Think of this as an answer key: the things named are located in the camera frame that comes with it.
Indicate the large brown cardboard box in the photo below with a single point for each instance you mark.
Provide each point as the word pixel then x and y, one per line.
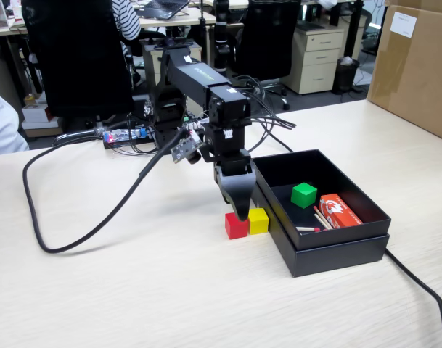
pixel 413 76

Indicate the yellow wooden cube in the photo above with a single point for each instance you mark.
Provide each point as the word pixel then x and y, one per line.
pixel 258 222

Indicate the small yellow bottle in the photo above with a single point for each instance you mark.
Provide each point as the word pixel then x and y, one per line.
pixel 30 99

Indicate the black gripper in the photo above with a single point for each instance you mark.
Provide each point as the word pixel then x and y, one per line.
pixel 228 152

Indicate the black laptop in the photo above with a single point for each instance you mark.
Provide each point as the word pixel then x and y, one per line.
pixel 162 8

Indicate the red wooden cube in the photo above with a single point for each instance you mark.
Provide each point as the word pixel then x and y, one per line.
pixel 235 228

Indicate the stacked white boxes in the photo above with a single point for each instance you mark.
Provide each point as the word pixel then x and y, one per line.
pixel 33 113

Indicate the large black office chair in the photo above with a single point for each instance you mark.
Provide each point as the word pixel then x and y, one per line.
pixel 79 54

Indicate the person in white shirt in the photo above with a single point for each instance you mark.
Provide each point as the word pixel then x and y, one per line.
pixel 1 127

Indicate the red-tipped wooden match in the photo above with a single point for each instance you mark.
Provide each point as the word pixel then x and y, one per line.
pixel 321 222
pixel 322 216
pixel 306 229

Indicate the person in striped shirt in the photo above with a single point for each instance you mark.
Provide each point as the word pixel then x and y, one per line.
pixel 128 20

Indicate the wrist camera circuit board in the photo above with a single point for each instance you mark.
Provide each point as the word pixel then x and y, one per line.
pixel 186 148

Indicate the black cardboard box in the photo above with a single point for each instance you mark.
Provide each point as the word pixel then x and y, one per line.
pixel 297 170

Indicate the black trash bin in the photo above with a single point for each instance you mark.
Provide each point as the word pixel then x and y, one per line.
pixel 345 78

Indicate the beige office desk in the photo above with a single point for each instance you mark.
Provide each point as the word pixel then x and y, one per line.
pixel 199 16

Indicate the green wooden cube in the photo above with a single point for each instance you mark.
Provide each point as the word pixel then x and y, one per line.
pixel 303 195

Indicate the beige three-drawer cabinet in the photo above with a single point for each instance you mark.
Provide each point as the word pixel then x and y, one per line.
pixel 316 61

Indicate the beige drawer cabinet with lock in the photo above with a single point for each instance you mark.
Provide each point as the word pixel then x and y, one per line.
pixel 153 65

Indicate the controller board with red LED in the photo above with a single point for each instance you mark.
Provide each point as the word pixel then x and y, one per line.
pixel 122 136

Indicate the black pole with white bands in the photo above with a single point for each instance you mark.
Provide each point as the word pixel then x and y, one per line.
pixel 220 43

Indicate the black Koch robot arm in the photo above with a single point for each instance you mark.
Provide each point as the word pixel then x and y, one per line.
pixel 195 76

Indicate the black swivel office chair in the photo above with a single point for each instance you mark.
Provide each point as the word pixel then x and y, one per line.
pixel 268 40

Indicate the orange matchbox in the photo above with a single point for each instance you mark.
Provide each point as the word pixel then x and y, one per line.
pixel 338 212

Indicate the black open box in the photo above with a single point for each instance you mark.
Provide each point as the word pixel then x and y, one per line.
pixel 336 259

